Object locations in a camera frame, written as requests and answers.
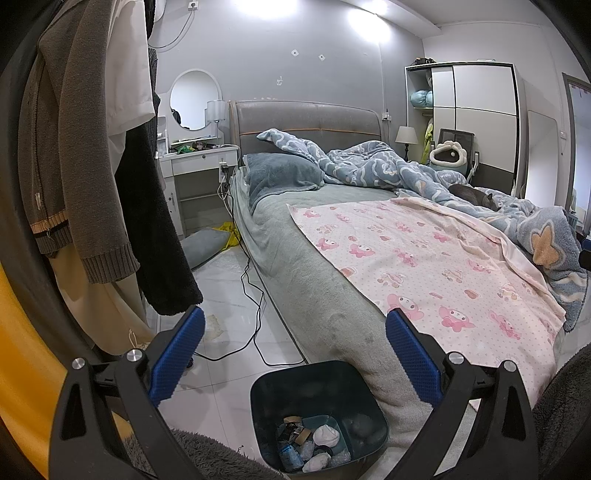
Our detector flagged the grey floor cushion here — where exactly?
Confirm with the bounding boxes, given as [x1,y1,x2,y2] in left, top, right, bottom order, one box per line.
[182,230,232,269]

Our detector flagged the black floor cable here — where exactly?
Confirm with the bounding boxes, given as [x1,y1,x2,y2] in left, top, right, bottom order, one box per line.
[194,256,308,365]

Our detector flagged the white wardrobe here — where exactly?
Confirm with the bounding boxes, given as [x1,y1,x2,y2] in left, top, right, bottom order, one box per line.
[405,61,527,195]

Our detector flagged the yellow bag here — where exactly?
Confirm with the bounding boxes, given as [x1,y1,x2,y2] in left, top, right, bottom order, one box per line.
[217,222,242,250]

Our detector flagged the round wall mirror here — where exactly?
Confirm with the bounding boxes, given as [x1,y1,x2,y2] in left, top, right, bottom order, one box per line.
[169,69,222,131]

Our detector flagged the grey framed door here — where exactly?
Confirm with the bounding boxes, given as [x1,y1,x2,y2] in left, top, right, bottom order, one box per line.
[561,71,591,236]

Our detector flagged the blue cloud pattern duvet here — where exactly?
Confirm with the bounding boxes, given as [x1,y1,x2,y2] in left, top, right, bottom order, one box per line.
[256,128,568,222]

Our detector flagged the large white paper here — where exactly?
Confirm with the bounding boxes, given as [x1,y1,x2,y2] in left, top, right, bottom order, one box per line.
[313,424,341,448]

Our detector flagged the bedside table lamp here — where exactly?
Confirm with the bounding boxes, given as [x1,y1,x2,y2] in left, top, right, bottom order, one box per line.
[394,126,419,162]

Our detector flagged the white vanity lamp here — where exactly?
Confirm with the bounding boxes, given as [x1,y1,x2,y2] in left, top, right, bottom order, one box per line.
[205,99,227,146]

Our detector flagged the cream plush cat bed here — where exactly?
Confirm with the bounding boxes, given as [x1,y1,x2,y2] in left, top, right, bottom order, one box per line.
[428,141,468,174]

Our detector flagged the person's grey fleece clothing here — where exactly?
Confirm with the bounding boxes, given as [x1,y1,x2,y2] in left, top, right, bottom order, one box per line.
[122,428,278,480]
[531,342,591,480]

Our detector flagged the grey knit cardigan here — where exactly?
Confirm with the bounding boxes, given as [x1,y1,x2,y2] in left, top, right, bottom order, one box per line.
[16,0,153,284]

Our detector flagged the grey-blue pillow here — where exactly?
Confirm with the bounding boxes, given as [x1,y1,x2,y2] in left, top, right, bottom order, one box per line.
[243,152,326,210]

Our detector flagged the white door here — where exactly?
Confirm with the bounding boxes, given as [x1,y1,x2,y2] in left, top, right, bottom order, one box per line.
[526,110,563,200]

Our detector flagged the grey upholstered bed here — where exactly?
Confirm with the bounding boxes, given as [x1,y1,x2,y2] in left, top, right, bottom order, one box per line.
[228,99,591,446]

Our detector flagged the blue plastic packet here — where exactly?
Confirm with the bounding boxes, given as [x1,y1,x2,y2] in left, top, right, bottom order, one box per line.
[278,443,303,472]

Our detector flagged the beige coat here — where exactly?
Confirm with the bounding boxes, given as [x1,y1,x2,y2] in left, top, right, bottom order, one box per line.
[48,251,155,356]

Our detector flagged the dark teal trash bin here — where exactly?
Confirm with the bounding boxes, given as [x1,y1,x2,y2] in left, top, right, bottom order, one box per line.
[249,360,389,474]

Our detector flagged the white shirt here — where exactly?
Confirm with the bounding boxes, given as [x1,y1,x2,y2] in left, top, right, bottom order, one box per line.
[104,0,158,137]

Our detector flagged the white vanity desk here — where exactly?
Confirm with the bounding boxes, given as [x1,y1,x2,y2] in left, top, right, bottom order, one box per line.
[154,115,241,241]

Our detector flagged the small white tissue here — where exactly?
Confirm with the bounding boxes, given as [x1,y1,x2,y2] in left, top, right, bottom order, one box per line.
[302,452,332,472]

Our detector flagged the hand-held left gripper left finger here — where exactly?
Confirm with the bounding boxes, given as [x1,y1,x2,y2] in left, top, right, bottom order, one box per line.
[48,305,206,480]

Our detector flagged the grey cat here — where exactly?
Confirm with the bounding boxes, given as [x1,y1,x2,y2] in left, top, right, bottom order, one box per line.
[448,184,499,212]

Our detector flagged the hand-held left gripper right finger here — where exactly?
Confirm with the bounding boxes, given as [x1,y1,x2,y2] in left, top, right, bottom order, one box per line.
[385,307,541,480]

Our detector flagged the fluffy blue star blanket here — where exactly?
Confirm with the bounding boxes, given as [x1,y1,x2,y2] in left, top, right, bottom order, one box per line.
[515,205,591,333]

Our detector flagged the pink printed blanket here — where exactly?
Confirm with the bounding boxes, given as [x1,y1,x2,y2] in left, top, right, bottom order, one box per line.
[286,196,568,414]

